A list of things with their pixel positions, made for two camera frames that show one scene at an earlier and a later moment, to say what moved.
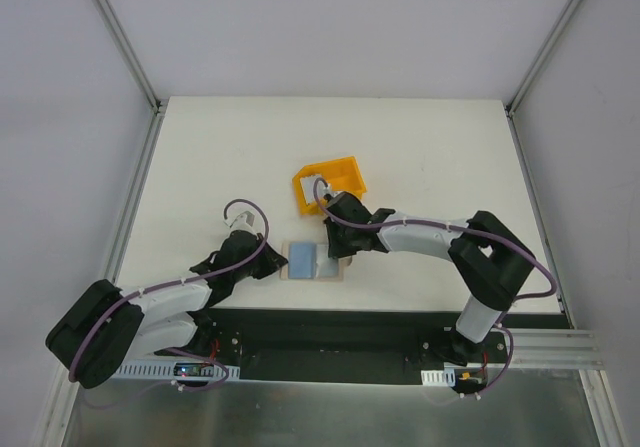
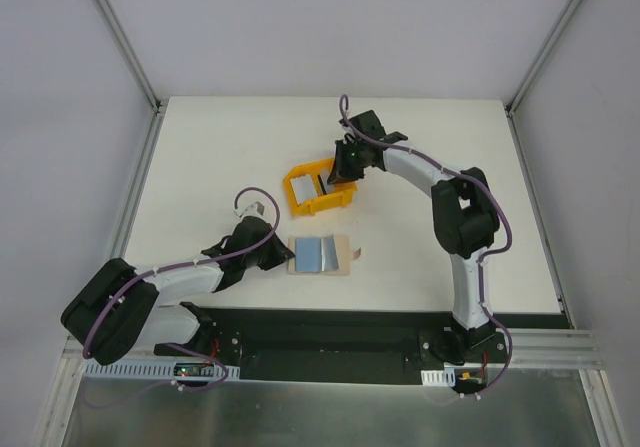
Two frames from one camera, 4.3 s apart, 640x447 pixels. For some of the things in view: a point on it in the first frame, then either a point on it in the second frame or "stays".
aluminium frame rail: (554, 349) stays
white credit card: (326, 266) → (323, 177)
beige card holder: (284, 264) → (344, 264)
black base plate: (346, 346) stays
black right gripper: (335, 242) → (343, 162)
